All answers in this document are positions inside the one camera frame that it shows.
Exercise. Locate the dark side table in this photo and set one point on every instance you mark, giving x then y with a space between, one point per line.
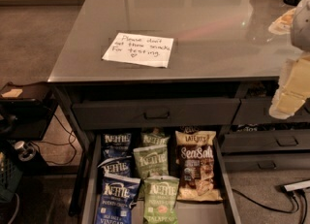
26 110

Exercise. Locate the front blue Kettle chip bag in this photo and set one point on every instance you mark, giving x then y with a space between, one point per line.
117 199

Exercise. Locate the top left drawer front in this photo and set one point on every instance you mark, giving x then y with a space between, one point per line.
95 115

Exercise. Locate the middle green Kettle chip bag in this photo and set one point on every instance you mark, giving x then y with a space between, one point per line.
152 160

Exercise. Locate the back green Kettle chip bag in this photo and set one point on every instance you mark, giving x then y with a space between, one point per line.
149 139

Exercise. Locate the grey power strip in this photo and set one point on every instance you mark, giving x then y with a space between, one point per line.
297 185

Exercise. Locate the white handwritten paper note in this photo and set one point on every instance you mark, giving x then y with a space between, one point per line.
140 50

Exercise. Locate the open middle drawer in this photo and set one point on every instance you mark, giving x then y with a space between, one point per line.
187 212

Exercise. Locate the top right drawer front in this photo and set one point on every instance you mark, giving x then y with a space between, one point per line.
255 111

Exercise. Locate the right bottom drawer front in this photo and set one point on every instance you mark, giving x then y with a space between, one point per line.
267 162

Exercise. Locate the middle blue Kettle chip bag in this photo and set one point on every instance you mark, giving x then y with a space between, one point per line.
118 166

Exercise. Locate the blue kettle chip bag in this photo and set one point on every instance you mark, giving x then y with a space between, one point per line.
116 145
117 199
118 166

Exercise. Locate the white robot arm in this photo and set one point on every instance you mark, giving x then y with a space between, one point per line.
294 81

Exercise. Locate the back blue Kettle chip bag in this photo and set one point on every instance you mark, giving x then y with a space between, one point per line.
116 145

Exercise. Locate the green plastic crate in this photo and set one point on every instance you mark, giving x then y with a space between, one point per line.
10 176

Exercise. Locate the chip bag behind brown bag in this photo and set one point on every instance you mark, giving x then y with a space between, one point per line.
190 129

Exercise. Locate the silver round knob object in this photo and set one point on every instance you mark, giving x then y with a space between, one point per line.
25 151

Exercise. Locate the brown sea salt chip bag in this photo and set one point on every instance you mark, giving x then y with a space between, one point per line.
194 155

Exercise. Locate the green kettle chip bag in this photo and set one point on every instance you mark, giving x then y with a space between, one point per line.
159 200
152 160
149 139

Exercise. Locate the front green Kettle chip bag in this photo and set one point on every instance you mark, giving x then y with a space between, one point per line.
159 200

